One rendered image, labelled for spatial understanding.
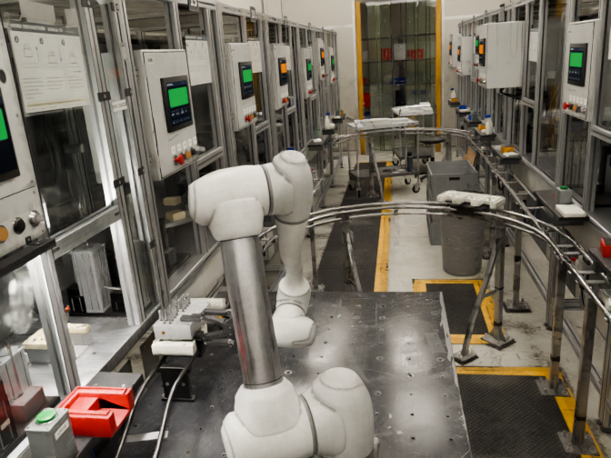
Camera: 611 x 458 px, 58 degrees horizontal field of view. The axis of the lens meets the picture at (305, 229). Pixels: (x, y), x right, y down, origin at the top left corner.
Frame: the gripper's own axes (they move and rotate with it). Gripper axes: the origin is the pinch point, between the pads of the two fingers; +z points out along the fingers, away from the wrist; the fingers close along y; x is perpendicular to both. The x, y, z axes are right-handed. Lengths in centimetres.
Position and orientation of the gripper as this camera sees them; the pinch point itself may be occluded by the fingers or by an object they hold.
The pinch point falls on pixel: (191, 325)
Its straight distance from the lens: 190.5
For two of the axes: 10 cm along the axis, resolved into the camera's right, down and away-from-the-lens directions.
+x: -1.4, 3.1, -9.4
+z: -9.9, -0.3, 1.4
